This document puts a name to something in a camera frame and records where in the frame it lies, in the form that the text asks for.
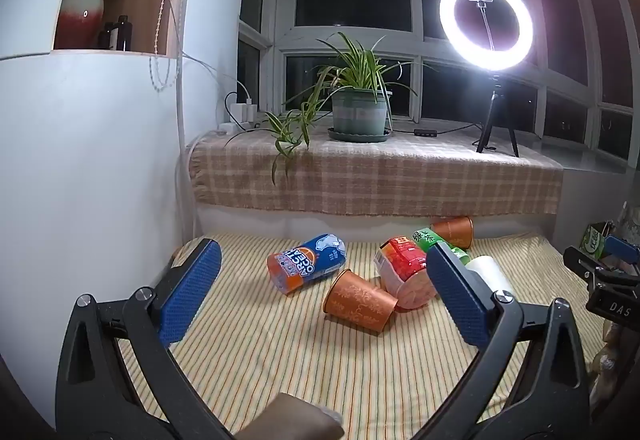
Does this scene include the black hub with cable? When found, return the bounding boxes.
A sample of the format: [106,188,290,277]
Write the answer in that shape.
[392,120,483,137]

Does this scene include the white beaded cord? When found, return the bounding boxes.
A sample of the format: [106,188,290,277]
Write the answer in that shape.
[149,0,194,93]

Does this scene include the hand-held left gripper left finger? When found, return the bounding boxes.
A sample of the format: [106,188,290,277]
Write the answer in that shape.
[55,237,236,440]

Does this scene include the black tripod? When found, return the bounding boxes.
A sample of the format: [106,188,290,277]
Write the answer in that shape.
[475,68,521,159]

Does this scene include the white ring light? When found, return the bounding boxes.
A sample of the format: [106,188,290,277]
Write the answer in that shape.
[439,0,534,70]

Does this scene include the red instant noodle cup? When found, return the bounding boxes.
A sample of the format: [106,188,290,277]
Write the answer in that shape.
[374,235,442,311]

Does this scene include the orange patterned paper cup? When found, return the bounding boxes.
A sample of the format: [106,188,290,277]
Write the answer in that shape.
[430,216,474,251]
[322,269,399,334]

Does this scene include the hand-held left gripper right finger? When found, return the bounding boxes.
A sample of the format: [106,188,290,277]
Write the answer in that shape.
[415,243,592,440]

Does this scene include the white window frame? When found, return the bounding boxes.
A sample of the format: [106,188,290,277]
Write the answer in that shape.
[237,0,640,173]

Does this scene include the spider plant in green pot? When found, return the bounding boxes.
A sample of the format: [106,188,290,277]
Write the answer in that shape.
[225,32,437,187]

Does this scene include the green drink bottle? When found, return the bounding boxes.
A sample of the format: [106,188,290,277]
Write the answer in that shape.
[412,227,472,267]

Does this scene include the tall dark bottle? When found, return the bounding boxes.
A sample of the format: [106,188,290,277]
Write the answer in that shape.
[115,14,133,52]

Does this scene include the checked beige cloth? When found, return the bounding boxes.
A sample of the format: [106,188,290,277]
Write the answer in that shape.
[189,130,565,219]

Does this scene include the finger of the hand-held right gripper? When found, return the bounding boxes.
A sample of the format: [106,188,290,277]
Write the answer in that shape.
[604,234,640,265]
[563,246,640,291]

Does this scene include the green cardboard box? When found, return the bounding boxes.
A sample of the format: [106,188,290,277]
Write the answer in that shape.
[579,220,627,261]

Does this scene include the brown cloth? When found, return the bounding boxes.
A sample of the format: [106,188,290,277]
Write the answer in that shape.
[236,392,346,440]

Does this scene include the green plant saucer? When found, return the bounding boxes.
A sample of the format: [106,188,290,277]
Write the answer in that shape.
[327,127,394,143]

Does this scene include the white paper cup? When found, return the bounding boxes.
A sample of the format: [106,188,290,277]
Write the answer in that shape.
[465,256,515,297]

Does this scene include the short dark bottle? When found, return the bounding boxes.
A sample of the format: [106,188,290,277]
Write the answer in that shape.
[97,22,118,51]

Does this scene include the striped yellow mat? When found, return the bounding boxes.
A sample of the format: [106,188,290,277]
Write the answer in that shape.
[117,230,609,440]

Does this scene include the blue and orange drink can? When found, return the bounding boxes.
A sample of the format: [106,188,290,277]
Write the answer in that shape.
[266,233,347,295]

